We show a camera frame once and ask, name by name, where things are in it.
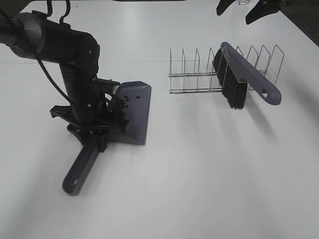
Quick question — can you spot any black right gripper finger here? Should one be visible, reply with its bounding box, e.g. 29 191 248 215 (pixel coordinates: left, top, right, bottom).
216 0 235 16
245 0 281 25

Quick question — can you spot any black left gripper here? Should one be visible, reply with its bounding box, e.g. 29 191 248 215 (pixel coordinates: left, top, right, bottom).
50 77 129 152

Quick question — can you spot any purple plastic dustpan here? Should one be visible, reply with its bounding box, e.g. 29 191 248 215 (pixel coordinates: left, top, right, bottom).
62 81 152 196

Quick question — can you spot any purple hand brush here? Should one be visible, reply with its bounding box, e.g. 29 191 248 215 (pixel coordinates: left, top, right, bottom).
212 42 282 110

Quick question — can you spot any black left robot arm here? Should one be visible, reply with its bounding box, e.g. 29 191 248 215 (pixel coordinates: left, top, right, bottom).
0 11 128 152

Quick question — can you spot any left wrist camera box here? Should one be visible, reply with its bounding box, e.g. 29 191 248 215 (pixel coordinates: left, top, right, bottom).
106 85 119 95

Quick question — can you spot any chrome wire rack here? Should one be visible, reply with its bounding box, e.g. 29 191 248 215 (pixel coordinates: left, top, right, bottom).
168 44 285 95

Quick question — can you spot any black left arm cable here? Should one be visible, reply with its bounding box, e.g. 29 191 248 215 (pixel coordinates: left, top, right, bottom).
0 0 120 118

